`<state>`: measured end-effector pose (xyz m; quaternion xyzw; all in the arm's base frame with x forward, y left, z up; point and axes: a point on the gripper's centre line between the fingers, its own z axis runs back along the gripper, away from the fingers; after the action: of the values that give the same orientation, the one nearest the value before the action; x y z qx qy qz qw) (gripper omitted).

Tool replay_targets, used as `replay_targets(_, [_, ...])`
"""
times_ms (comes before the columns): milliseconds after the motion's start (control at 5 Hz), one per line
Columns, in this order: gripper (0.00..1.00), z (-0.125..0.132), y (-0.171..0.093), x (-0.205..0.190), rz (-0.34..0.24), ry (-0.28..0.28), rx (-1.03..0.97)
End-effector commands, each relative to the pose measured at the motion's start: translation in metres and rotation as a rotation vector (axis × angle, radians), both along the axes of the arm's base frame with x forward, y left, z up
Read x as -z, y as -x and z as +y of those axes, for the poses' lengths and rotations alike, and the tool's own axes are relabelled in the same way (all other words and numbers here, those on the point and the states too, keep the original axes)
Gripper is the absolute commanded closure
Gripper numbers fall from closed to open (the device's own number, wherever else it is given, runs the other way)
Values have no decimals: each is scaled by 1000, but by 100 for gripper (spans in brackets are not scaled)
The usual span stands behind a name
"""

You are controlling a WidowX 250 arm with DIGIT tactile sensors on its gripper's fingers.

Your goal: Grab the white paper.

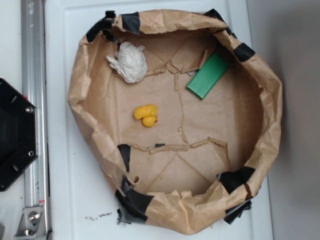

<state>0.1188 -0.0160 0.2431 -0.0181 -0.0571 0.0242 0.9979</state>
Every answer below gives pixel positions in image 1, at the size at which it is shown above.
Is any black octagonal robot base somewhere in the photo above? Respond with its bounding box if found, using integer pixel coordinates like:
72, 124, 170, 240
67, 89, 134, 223
0, 78, 38, 192

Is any yellow rubber duck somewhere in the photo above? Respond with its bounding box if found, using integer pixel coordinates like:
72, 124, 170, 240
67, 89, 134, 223
133, 104, 158, 128

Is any brown paper bag tray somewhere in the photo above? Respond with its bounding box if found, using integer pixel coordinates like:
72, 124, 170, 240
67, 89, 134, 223
68, 9, 283, 235

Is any green rectangular block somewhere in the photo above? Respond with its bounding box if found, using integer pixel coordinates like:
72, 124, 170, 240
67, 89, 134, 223
186, 53, 230, 100

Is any crumpled white paper ball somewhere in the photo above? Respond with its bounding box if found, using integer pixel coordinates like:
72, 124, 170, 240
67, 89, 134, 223
106, 41, 148, 84

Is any aluminium extrusion rail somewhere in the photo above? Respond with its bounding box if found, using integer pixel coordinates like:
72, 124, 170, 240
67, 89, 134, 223
20, 0, 52, 240

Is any metal corner bracket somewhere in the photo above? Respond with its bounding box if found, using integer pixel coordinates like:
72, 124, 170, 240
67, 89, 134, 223
14, 206, 46, 240

